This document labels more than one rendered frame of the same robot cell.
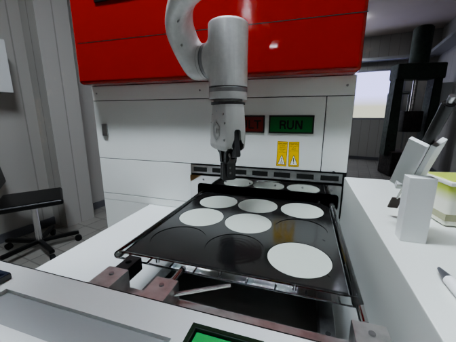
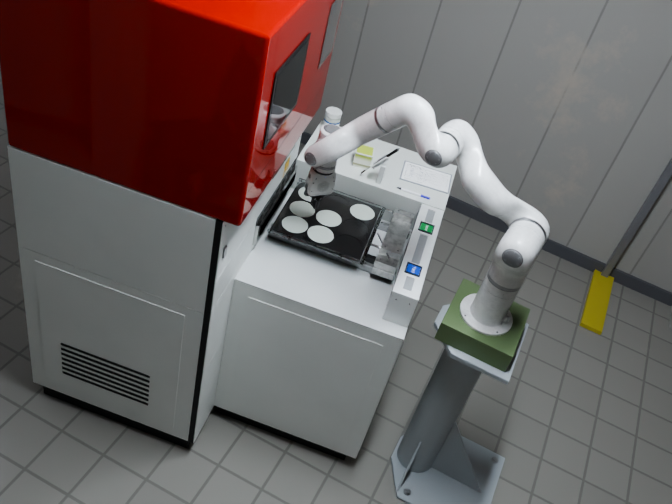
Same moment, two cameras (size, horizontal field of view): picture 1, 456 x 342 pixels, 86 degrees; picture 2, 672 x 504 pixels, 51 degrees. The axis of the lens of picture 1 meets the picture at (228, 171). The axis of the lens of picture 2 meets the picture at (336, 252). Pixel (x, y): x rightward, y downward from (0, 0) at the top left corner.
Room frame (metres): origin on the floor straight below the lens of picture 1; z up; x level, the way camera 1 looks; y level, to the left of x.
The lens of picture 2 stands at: (0.86, 2.08, 2.56)
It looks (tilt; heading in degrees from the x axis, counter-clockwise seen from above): 40 degrees down; 258
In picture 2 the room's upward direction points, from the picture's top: 16 degrees clockwise
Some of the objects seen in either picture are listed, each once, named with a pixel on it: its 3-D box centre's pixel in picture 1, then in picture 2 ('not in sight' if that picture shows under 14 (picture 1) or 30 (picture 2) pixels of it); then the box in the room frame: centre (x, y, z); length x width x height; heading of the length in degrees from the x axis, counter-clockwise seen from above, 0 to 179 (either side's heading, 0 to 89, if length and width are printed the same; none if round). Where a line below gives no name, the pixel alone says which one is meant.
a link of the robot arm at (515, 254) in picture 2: not in sight; (514, 257); (-0.04, 0.41, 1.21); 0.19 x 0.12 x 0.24; 58
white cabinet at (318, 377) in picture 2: not in sight; (334, 303); (0.37, -0.09, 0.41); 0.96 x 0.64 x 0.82; 72
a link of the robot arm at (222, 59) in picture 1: (226, 55); (328, 145); (0.56, 0.00, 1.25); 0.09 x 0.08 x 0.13; 56
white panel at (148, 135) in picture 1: (204, 149); (260, 201); (0.76, 0.07, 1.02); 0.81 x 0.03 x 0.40; 72
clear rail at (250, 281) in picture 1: (220, 275); (373, 234); (0.32, 0.01, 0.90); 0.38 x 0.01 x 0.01; 72
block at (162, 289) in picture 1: (150, 307); (390, 251); (0.25, 0.09, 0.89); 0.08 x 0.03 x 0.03; 162
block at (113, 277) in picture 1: (98, 294); (386, 264); (0.28, 0.17, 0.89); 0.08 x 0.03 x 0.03; 162
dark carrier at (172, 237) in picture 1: (248, 223); (328, 218); (0.49, -0.04, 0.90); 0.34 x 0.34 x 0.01; 72
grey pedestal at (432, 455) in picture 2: not in sight; (467, 413); (-0.16, 0.42, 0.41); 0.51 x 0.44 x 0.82; 154
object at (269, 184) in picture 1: (258, 195); (276, 203); (0.69, -0.09, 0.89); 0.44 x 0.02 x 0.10; 72
